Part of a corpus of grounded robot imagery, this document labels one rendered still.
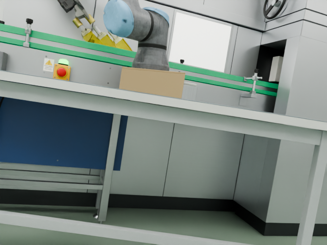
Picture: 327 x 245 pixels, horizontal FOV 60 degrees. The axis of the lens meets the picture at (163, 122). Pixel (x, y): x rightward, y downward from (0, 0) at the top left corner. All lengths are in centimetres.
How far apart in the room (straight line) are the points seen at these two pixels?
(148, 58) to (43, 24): 86
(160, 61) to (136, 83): 13
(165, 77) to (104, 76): 48
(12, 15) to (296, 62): 163
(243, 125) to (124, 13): 61
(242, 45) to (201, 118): 109
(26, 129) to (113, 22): 73
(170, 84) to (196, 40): 90
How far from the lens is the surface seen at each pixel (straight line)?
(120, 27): 102
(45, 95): 117
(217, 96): 177
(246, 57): 213
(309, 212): 134
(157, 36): 112
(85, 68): 147
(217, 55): 198
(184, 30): 191
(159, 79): 106
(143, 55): 111
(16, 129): 152
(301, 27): 193
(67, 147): 151
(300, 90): 191
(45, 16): 182
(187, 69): 171
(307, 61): 194
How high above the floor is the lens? 72
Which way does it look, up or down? 4 degrees down
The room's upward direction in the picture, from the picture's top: 9 degrees clockwise
